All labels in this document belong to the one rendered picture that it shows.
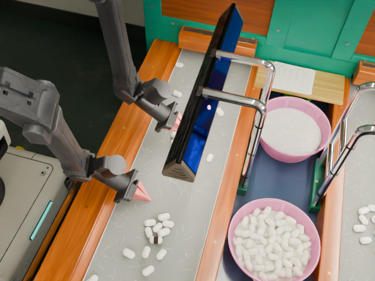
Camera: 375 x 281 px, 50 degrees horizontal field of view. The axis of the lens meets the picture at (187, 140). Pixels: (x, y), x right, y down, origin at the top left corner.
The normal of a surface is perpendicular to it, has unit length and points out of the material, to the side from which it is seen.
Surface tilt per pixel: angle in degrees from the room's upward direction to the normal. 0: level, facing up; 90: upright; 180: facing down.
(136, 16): 90
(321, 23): 90
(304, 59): 90
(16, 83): 53
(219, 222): 0
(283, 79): 0
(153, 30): 90
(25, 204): 0
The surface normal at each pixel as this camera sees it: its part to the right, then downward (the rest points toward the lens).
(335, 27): -0.27, 0.78
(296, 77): 0.02, -0.58
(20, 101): 0.78, -0.16
